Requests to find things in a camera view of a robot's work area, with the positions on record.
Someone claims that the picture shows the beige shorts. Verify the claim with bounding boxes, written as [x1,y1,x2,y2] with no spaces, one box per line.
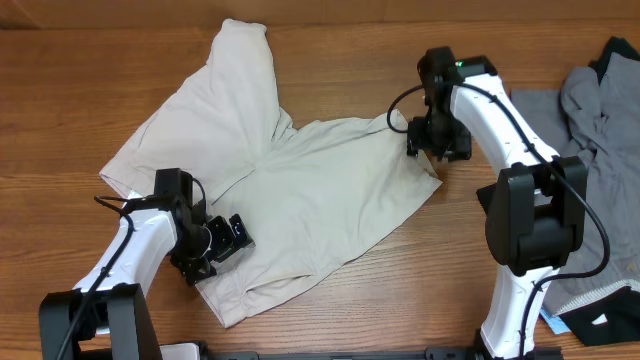
[101,19,439,327]

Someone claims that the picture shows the grey garment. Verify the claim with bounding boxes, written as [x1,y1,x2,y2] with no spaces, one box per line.
[511,53,639,316]

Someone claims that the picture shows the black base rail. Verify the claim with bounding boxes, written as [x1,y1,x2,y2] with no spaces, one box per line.
[159,340,566,360]

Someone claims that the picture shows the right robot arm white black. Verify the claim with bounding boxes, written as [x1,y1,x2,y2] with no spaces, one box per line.
[407,47,587,359]

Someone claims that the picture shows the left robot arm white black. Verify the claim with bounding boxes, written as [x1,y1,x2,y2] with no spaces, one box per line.
[39,168,254,360]

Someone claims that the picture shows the light blue cloth piece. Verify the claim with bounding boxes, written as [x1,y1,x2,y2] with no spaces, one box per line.
[540,307,571,335]

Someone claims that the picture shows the black garment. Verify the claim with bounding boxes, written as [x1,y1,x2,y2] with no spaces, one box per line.
[557,37,639,346]

